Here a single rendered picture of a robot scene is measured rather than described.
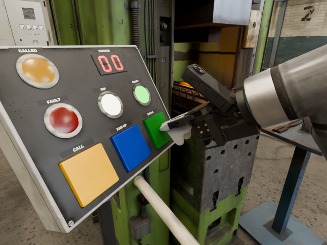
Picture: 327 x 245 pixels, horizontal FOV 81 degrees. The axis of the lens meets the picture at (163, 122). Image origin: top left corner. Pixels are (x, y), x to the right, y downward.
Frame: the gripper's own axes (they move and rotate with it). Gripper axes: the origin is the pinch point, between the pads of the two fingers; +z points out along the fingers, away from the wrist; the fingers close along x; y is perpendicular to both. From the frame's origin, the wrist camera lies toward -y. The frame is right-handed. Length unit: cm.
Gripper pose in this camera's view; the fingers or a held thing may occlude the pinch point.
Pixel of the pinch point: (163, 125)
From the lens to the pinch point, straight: 45.8
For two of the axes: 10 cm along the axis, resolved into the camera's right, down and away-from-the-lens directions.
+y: 4.3, 9.0, 0.8
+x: 5.3, -3.2, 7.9
